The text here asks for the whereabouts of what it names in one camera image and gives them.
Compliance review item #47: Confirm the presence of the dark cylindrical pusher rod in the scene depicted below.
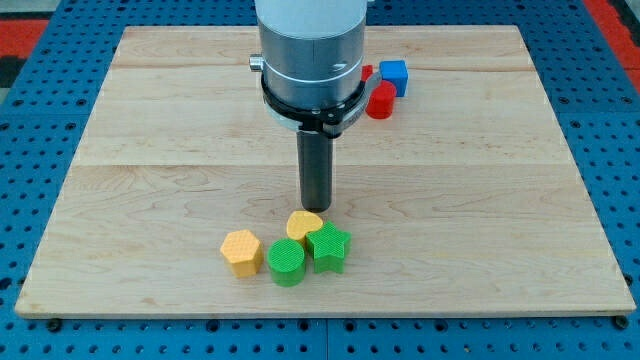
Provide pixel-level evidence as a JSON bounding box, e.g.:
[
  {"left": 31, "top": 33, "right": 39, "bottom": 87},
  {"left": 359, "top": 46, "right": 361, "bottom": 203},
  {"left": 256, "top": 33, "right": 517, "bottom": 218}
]
[{"left": 297, "top": 132, "right": 333, "bottom": 212}]

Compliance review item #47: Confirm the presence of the yellow heart block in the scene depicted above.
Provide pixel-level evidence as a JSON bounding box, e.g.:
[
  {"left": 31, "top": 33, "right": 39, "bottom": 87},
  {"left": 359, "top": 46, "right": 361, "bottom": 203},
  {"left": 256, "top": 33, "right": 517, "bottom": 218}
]
[{"left": 286, "top": 210, "right": 324, "bottom": 247}]

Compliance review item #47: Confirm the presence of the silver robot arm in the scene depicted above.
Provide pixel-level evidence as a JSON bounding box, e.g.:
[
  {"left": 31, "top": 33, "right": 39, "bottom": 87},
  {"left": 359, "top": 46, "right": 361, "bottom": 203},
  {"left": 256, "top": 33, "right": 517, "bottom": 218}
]
[{"left": 250, "top": 0, "right": 381, "bottom": 213}]

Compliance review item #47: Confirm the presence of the green star block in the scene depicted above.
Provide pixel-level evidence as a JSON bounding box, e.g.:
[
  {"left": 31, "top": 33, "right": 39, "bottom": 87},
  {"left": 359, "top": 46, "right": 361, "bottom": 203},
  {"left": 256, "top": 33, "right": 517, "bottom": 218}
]
[{"left": 307, "top": 221, "right": 351, "bottom": 274}]

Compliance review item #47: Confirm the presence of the red cylinder block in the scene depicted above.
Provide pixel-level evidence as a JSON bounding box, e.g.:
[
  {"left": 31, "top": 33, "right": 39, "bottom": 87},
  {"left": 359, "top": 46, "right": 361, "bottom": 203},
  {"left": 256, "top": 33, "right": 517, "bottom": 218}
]
[{"left": 365, "top": 80, "right": 397, "bottom": 120}]

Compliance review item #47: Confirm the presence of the small red block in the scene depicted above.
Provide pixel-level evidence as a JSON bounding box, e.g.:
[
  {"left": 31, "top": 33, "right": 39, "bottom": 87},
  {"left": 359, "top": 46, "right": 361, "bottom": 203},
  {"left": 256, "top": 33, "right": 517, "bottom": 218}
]
[{"left": 361, "top": 64, "right": 373, "bottom": 82}]

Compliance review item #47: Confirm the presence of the blue cube block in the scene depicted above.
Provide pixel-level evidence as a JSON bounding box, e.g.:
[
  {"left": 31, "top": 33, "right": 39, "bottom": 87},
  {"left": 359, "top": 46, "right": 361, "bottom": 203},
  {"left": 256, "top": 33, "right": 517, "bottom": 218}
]
[{"left": 379, "top": 60, "right": 409, "bottom": 97}]

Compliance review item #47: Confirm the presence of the green cylinder block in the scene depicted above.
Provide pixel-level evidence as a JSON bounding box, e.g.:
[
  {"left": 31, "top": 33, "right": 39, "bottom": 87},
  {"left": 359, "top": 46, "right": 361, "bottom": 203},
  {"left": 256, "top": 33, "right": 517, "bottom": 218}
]
[{"left": 267, "top": 238, "right": 306, "bottom": 287}]

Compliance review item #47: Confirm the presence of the yellow hexagon block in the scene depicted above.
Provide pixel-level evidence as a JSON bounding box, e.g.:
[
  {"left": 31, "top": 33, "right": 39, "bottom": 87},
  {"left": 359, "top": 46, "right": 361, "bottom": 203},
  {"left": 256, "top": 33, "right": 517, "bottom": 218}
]
[{"left": 220, "top": 230, "right": 264, "bottom": 278}]

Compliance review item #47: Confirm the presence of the wooden board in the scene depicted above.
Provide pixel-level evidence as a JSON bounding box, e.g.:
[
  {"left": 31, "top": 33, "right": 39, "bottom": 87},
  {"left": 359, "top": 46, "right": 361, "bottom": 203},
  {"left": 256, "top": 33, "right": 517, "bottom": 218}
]
[{"left": 15, "top": 26, "right": 636, "bottom": 319}]

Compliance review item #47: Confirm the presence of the black clamp ring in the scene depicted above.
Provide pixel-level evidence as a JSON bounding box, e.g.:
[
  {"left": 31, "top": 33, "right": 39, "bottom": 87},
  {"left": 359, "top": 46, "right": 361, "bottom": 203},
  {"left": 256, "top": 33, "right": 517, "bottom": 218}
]
[{"left": 259, "top": 74, "right": 381, "bottom": 140}]

